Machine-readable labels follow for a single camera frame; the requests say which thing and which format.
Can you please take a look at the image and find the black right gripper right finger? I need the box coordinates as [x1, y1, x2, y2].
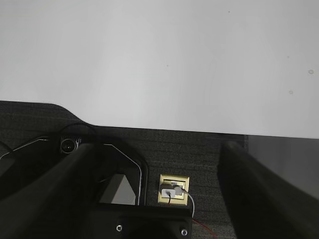
[217, 141, 319, 239]

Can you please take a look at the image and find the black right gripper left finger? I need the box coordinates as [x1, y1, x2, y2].
[0, 144, 101, 239]

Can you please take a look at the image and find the white power plug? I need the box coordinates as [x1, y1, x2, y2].
[161, 188, 176, 199]

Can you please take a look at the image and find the brass floor power socket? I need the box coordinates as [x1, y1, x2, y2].
[158, 174, 190, 206]

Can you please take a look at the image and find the red wire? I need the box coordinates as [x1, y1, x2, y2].
[168, 195, 218, 239]

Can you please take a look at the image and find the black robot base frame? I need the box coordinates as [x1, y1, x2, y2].
[0, 124, 192, 239]

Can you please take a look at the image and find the white cable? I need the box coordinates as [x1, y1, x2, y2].
[174, 184, 195, 218]

